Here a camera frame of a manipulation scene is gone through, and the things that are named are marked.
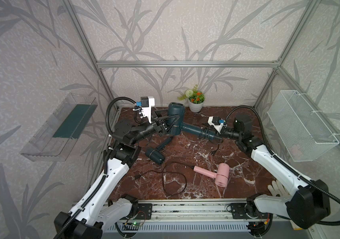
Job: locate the white pot artificial flowers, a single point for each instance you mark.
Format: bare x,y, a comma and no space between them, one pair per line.
195,98

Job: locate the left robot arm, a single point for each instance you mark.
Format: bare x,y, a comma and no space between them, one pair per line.
104,179

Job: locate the horizontal aluminium frame bar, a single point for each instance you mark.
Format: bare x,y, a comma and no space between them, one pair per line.
187,64

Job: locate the clear plastic wall shelf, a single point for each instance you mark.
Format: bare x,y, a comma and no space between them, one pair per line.
56,138

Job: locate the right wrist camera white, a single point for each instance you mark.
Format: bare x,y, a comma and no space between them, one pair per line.
217,122

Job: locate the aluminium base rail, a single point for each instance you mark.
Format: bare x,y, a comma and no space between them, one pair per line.
206,215

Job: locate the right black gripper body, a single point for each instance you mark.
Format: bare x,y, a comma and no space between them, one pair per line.
230,133

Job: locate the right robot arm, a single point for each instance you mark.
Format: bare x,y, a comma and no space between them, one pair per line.
307,201

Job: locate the pink hair dryer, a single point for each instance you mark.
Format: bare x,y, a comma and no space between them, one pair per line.
220,177

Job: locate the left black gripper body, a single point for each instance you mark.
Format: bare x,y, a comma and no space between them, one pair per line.
156,128

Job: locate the white wire mesh basket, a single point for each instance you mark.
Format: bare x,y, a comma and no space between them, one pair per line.
301,129

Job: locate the dark green hair dryer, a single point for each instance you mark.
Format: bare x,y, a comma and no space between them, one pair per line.
177,110
155,154

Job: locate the white cloth glove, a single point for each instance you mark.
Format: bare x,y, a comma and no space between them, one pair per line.
277,189

